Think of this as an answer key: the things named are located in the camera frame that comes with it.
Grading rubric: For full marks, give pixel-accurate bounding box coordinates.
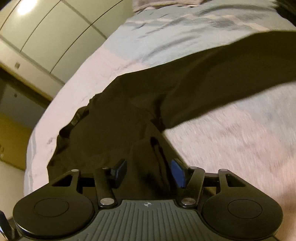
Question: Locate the dark brown garment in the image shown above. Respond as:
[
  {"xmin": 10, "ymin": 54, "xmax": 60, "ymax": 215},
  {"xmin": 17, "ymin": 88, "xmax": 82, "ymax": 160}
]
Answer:
[{"xmin": 47, "ymin": 31, "xmax": 295, "ymax": 200}]

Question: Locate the pink and blue bedspread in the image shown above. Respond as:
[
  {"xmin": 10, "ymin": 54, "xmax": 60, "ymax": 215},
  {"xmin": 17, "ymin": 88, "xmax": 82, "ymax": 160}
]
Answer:
[{"xmin": 24, "ymin": 1, "xmax": 295, "ymax": 240}]

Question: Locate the white built-in wardrobe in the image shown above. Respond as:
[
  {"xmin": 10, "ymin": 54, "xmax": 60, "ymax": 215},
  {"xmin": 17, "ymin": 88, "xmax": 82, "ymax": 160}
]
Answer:
[{"xmin": 1, "ymin": 0, "xmax": 133, "ymax": 83}]

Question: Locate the mauve pillow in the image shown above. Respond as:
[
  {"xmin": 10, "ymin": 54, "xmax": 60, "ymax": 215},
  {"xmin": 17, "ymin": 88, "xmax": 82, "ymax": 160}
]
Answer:
[{"xmin": 132, "ymin": 0, "xmax": 205, "ymax": 13}]

